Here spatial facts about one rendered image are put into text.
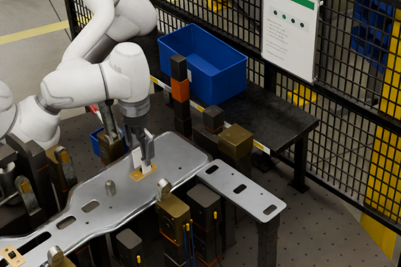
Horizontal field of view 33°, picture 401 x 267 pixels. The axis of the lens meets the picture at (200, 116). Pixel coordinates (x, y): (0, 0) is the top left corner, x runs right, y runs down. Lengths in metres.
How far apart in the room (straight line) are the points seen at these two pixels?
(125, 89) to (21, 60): 2.76
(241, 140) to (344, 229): 0.50
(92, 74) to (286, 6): 0.66
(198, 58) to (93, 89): 0.78
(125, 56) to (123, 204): 0.47
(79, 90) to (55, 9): 3.27
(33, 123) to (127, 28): 0.50
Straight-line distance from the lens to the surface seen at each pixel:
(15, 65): 4.53
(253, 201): 2.00
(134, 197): 2.04
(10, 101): 2.51
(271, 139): 2.16
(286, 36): 2.18
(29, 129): 2.54
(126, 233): 1.96
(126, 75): 1.82
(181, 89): 2.27
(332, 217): 2.39
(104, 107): 2.10
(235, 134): 2.13
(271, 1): 2.16
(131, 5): 2.35
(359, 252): 2.30
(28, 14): 5.07
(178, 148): 2.18
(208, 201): 2.03
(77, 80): 1.82
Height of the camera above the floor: 2.45
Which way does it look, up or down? 39 degrees down
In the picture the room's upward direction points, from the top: 3 degrees counter-clockwise
